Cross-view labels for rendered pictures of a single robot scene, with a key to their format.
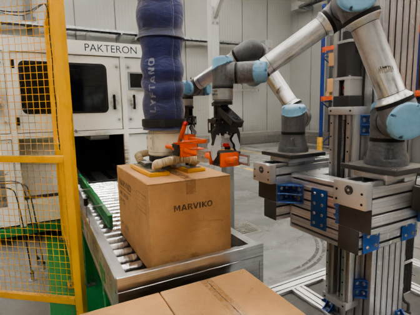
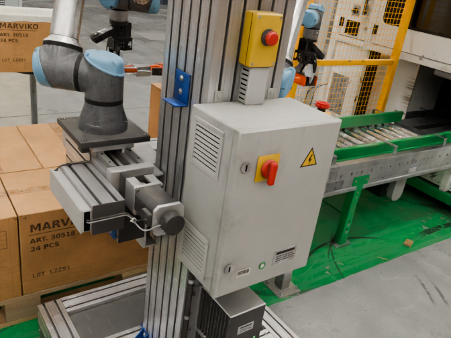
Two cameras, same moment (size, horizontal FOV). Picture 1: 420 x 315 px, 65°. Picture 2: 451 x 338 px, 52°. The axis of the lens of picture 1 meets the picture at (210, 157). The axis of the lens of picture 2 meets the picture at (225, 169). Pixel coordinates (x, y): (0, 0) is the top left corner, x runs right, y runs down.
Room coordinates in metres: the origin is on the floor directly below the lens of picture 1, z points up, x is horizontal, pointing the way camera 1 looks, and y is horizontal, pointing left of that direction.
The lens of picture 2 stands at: (1.38, -2.08, 1.58)
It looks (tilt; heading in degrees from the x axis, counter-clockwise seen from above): 24 degrees down; 80
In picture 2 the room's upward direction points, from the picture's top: 8 degrees clockwise
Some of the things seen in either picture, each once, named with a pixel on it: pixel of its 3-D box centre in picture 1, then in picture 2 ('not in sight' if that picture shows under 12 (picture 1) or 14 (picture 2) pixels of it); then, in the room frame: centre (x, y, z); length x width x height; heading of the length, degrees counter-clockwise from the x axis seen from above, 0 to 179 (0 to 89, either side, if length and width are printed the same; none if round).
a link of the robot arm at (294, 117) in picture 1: (293, 117); not in sight; (1.66, -0.42, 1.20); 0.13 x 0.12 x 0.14; 153
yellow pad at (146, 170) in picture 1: (148, 166); not in sight; (1.66, 0.31, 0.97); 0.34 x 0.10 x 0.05; 28
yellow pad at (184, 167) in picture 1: (182, 162); not in sight; (1.75, 0.15, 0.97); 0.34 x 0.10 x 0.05; 28
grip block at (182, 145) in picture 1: (185, 149); not in sight; (1.49, 0.11, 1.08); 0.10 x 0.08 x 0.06; 118
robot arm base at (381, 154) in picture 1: (385, 150); (103, 111); (1.22, -0.65, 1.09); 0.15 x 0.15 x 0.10
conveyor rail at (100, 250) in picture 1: (85, 219); not in sight; (2.27, 0.89, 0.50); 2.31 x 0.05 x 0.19; 27
